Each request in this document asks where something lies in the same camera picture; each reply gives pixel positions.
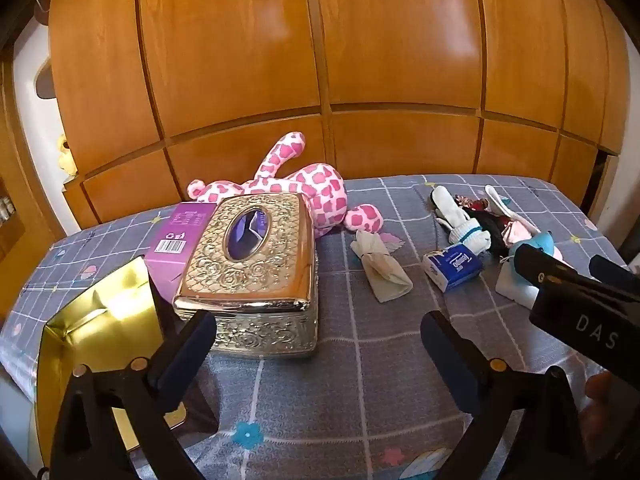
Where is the white striped sock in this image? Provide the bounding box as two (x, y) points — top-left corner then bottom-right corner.
(432, 185), (493, 256)

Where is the yellow plush toy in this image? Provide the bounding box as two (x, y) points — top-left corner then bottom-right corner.
(57, 135), (79, 177)

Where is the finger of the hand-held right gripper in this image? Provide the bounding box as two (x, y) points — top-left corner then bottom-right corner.
(590, 255), (640, 291)
(515, 242), (581, 306)

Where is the pink spotted plush giraffe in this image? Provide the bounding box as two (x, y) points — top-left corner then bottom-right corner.
(187, 131), (385, 238)

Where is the gold metal tray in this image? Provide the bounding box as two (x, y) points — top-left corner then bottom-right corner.
(27, 256), (188, 456)

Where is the pink fluffy cloth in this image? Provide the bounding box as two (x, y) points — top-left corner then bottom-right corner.
(501, 220), (532, 250)

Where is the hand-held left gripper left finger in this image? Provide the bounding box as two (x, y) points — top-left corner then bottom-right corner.
(50, 310), (218, 480)

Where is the wooden panel headboard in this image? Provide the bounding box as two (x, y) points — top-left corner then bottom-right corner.
(47, 0), (631, 238)

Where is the purple cardboard box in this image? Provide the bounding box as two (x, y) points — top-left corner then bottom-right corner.
(144, 201), (217, 301)

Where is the person's right hand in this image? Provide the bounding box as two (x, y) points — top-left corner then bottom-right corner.
(584, 372), (618, 413)

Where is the black-haired doll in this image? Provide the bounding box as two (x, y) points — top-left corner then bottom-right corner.
(460, 207), (512, 257)

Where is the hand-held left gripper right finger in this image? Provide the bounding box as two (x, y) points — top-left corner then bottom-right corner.
(420, 310), (588, 480)

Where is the wooden corner shelf unit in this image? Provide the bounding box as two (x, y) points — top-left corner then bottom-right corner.
(33, 57), (56, 101)

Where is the wooden door with shelf niche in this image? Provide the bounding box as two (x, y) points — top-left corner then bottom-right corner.
(0, 47), (66, 281)

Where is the ornate silver tissue box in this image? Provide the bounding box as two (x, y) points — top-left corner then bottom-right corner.
(172, 192), (319, 359)

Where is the blue tissue pack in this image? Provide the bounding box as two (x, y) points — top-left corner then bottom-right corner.
(422, 245), (484, 292)

